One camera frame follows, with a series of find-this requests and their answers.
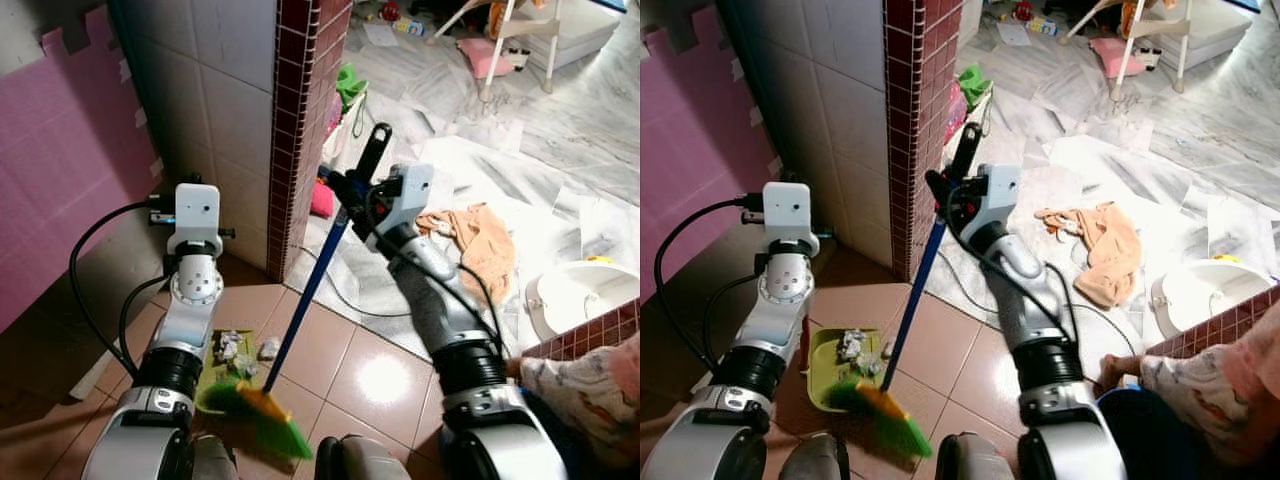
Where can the large white paper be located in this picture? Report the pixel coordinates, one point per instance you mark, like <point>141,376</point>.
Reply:
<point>852,346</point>
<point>230,350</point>

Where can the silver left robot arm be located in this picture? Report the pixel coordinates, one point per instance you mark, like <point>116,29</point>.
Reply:
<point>785,290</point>
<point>190,285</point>

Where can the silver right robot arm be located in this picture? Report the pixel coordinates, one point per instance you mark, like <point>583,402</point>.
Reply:
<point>1030,290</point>
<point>440,290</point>

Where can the person's bare hand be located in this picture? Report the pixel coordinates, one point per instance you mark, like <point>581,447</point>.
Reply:
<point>1122,370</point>
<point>514,368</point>

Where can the pink soft slipper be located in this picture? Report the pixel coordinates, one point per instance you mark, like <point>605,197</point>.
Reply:
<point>321,200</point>

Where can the red plastic bag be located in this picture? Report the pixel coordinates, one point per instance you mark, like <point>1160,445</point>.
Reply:
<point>956,110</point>
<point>333,115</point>

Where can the green cloth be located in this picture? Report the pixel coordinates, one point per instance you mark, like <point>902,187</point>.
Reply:
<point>350,85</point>
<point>973,85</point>

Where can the white paper sheet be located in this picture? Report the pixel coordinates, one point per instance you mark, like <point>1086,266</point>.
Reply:
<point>380,33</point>
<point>1013,33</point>

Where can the orange towel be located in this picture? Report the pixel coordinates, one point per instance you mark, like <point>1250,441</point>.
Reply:
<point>480,250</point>
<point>1105,250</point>

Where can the small red toy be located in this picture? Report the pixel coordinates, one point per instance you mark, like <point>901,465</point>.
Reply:
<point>390,10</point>
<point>1023,12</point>

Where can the white plastic basin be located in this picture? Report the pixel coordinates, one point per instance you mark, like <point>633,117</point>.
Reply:
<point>580,295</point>
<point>1205,290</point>

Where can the grey robot right foot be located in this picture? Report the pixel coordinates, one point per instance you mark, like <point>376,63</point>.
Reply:
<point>360,460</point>
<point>970,458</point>

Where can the person's torso in pink clothes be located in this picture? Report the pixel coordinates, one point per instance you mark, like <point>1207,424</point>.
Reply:
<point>622,400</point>
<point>1258,380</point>

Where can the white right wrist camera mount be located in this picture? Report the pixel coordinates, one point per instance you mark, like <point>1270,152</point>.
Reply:
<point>995,195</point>
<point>408,195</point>

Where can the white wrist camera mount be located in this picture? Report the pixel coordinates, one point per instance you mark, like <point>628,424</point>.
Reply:
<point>995,195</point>
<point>408,195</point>
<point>197,212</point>
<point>790,212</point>

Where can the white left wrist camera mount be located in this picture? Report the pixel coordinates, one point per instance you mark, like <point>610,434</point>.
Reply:
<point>790,212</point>
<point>197,212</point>

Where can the white chair frame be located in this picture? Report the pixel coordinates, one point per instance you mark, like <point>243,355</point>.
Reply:
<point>520,30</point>
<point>1150,30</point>

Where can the pink foam wall mat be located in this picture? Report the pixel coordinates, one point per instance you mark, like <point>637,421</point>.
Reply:
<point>695,160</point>
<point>60,170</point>

